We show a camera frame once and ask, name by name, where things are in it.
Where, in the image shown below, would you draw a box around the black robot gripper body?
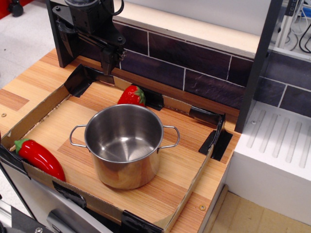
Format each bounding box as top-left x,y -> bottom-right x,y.
52,0 -> 126,50

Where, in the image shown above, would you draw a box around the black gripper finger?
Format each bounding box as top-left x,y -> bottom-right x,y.
58,21 -> 77,57
100,45 -> 126,75

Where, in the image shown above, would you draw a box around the stainless steel pot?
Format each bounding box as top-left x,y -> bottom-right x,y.
82,104 -> 166,190

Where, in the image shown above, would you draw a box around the cardboard fence with black tape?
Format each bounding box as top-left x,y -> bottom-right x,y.
0,62 -> 236,233

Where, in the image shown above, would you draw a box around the red toy strawberry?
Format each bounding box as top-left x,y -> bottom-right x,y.
118,85 -> 146,107

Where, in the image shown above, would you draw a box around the black caster wheel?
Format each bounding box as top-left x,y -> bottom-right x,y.
7,0 -> 24,17

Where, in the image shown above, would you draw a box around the wooden shelf with dark posts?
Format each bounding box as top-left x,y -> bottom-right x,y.
46,0 -> 285,133

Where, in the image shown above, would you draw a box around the red toy chili pepper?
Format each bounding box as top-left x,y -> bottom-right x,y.
14,138 -> 66,182

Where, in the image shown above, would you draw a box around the white sink drainboard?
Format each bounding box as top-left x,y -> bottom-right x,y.
225,102 -> 311,224

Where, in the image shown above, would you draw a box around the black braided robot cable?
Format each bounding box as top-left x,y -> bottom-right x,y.
102,0 -> 125,17

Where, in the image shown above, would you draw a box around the cables in background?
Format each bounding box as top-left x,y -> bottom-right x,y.
284,0 -> 311,53

